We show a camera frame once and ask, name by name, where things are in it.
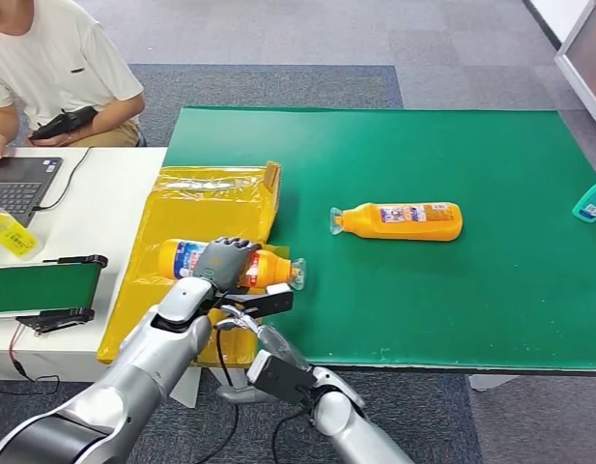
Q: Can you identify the person's left hand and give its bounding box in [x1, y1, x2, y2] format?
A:
[29, 128, 81, 149]

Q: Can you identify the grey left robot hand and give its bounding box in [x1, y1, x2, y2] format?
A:
[193, 237, 262, 296]

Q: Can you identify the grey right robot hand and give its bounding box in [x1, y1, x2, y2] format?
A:
[215, 304, 313, 407]

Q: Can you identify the black handheld controller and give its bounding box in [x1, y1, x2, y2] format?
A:
[29, 105, 100, 142]

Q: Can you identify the orange bottle with clear cap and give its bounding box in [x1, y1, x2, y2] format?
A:
[329, 201, 465, 244]
[157, 238, 307, 293]

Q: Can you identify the clear bottle with yellow label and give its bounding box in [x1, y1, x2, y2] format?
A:
[0, 206, 40, 261]

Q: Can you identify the teal bottle with white label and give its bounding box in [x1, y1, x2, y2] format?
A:
[572, 177, 596, 224]

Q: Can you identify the grey laptop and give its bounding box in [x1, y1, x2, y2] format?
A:
[0, 157, 64, 228]

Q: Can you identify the yellow plastic-wrapped box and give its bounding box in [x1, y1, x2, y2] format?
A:
[97, 159, 291, 367]

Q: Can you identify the person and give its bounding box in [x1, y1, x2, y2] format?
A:
[0, 0, 146, 168]

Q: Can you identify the small green belt conveyor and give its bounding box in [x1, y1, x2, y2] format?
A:
[0, 253, 109, 335]

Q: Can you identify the green table mat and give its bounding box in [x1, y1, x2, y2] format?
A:
[163, 105, 596, 373]

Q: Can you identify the grey table foot plate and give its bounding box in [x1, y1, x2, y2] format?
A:
[469, 374, 519, 392]

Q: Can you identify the white framed board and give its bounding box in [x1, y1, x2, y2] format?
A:
[553, 0, 596, 130]

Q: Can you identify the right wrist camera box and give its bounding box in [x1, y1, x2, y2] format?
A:
[247, 350, 319, 407]

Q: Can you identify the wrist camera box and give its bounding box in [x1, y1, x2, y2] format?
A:
[247, 350, 319, 407]
[212, 282, 295, 322]

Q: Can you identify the black laptop cable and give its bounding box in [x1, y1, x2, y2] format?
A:
[32, 145, 94, 213]

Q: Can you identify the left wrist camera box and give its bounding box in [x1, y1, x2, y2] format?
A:
[212, 282, 295, 322]

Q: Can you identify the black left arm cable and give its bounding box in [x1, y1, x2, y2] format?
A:
[195, 328, 241, 464]

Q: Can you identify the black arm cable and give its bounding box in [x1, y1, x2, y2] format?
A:
[271, 406, 308, 464]
[195, 328, 241, 464]

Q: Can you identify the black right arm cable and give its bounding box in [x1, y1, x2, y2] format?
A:
[271, 406, 308, 464]

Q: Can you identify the red and black wire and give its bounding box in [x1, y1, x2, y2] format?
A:
[0, 323, 60, 397]

